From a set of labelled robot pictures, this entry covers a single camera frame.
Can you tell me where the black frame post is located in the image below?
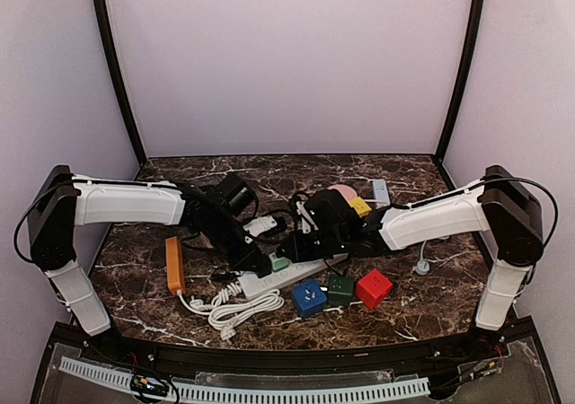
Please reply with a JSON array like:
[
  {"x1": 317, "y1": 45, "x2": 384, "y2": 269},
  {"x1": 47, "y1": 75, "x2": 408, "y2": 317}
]
[
  {"x1": 434, "y1": 0, "x2": 484, "y2": 163},
  {"x1": 93, "y1": 0, "x2": 147, "y2": 167}
]

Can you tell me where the pink plug adapter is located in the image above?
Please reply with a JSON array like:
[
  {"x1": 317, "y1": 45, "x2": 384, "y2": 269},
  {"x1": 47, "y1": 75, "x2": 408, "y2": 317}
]
[{"x1": 329, "y1": 184, "x2": 358, "y2": 201}]

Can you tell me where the light blue plug cable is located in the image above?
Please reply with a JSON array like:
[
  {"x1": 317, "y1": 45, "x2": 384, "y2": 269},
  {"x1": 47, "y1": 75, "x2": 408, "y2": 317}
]
[{"x1": 413, "y1": 240, "x2": 433, "y2": 276}]

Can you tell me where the mint green cube adapter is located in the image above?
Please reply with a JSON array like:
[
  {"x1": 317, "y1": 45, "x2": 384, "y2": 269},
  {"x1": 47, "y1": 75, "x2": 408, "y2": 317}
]
[{"x1": 269, "y1": 252, "x2": 291, "y2": 273}]

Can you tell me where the grey blue power strip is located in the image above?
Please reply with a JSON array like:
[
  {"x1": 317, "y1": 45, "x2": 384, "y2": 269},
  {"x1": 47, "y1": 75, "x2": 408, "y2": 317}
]
[{"x1": 372, "y1": 180, "x2": 390, "y2": 205}]

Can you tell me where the red cube socket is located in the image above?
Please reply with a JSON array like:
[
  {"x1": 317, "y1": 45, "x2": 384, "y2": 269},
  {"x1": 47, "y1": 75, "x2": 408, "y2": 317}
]
[{"x1": 355, "y1": 268, "x2": 394, "y2": 310}]

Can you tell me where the left black frame post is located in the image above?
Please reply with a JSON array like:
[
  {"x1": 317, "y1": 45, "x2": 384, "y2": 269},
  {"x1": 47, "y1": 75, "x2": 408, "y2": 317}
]
[{"x1": 93, "y1": 0, "x2": 147, "y2": 167}]

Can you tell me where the yellow cube socket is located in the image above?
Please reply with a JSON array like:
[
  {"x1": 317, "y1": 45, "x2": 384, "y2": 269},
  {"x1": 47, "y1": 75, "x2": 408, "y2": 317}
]
[{"x1": 348, "y1": 197, "x2": 372, "y2": 218}]

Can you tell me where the white slotted cable duct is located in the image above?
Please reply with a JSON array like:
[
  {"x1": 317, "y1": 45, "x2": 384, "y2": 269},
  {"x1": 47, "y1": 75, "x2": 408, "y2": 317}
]
[{"x1": 58, "y1": 356, "x2": 429, "y2": 403}]

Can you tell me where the blue cube socket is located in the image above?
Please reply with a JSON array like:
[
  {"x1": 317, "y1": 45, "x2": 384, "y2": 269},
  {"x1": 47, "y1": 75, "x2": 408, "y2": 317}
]
[{"x1": 291, "y1": 280, "x2": 327, "y2": 319}]

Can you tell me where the white power strip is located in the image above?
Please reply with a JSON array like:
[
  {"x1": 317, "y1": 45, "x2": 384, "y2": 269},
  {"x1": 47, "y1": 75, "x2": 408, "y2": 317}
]
[{"x1": 237, "y1": 254, "x2": 348, "y2": 300}]

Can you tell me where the white power cable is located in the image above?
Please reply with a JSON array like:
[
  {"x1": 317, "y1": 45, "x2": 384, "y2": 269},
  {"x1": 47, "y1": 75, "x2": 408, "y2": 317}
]
[{"x1": 177, "y1": 286, "x2": 285, "y2": 343}]

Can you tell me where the orange power strip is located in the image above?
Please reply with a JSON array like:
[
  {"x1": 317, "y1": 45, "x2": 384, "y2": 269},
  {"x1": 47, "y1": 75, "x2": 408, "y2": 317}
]
[{"x1": 165, "y1": 237, "x2": 185, "y2": 296}]

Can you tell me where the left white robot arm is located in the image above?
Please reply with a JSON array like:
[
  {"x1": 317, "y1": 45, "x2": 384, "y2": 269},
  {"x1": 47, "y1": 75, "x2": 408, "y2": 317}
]
[{"x1": 13, "y1": 164, "x2": 278, "y2": 338}]

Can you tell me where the beige cube socket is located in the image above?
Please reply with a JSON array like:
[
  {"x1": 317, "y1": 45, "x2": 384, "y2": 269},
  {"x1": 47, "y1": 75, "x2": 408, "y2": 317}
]
[{"x1": 199, "y1": 233, "x2": 214, "y2": 249}]

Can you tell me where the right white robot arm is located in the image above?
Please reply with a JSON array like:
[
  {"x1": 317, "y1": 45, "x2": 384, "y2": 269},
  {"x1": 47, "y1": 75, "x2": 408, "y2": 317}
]
[{"x1": 277, "y1": 165, "x2": 559, "y2": 331}]

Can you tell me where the dark green cube socket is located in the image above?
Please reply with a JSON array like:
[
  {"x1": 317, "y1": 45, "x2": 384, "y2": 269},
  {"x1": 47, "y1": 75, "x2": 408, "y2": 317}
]
[{"x1": 327, "y1": 275, "x2": 355, "y2": 307}]

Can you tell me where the small circuit board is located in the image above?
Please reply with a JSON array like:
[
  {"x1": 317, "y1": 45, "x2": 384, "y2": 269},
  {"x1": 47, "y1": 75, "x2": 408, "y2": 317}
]
[{"x1": 129, "y1": 375, "x2": 170, "y2": 398}]

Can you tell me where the right black frame post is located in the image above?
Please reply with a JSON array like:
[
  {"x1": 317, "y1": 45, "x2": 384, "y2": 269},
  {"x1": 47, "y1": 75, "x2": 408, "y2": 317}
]
[{"x1": 434, "y1": 0, "x2": 484, "y2": 163}]

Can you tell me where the white braided cable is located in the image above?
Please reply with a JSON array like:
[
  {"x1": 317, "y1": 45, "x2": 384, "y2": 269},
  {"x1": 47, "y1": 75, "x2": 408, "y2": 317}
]
[{"x1": 210, "y1": 280, "x2": 243, "y2": 309}]

